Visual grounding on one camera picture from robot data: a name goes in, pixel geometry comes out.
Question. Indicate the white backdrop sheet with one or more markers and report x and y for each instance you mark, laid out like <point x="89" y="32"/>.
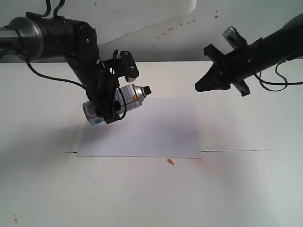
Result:
<point x="113" y="19"/>

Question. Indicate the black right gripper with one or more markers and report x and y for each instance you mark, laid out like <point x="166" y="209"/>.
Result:
<point x="227" y="70"/>

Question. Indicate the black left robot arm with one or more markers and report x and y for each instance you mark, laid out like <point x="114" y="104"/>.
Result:
<point x="35" y="37"/>

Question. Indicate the silver spray can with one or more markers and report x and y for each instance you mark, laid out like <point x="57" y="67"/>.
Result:
<point x="130" y="98"/>

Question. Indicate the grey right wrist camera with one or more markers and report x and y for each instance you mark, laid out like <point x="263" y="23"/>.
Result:
<point x="234" y="39"/>

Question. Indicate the white paper sheet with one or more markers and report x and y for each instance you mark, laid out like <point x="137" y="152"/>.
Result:
<point x="161" y="127"/>

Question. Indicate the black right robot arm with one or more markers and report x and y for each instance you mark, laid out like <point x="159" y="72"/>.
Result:
<point x="283" y="45"/>

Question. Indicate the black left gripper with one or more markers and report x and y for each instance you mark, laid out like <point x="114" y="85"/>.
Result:
<point x="102" y="89"/>

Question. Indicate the small orange fragment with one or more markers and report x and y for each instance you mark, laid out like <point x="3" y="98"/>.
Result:
<point x="170" y="161"/>

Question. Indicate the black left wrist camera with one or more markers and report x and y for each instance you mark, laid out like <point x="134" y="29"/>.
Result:
<point x="122" y="64"/>

